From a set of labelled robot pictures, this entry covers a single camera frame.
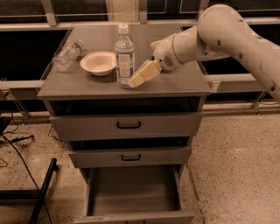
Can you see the grey bottom drawer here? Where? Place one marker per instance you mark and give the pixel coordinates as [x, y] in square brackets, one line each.
[134, 195]

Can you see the black metal stand leg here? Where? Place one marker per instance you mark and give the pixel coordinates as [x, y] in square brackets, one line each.
[37, 195]

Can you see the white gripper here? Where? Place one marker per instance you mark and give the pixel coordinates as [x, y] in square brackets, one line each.
[163, 56]

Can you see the grey drawer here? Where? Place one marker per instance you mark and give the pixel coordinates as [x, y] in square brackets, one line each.
[134, 195]
[98, 127]
[130, 157]

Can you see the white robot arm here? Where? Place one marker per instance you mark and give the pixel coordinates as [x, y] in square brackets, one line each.
[220, 32]

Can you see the white paper bowl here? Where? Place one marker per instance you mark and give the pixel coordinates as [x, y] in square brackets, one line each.
[99, 63]

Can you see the grey top drawer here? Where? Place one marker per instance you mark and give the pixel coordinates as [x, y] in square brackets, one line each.
[98, 127]

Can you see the crushed clear plastic bottle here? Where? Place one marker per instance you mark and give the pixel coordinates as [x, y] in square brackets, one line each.
[67, 56]

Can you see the clear water bottle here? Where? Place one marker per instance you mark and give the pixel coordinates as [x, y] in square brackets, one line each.
[124, 56]

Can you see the grey middle drawer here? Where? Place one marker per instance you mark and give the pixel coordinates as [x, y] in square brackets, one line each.
[130, 157]

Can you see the grey drawer cabinet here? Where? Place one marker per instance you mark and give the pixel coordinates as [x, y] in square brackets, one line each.
[79, 93]

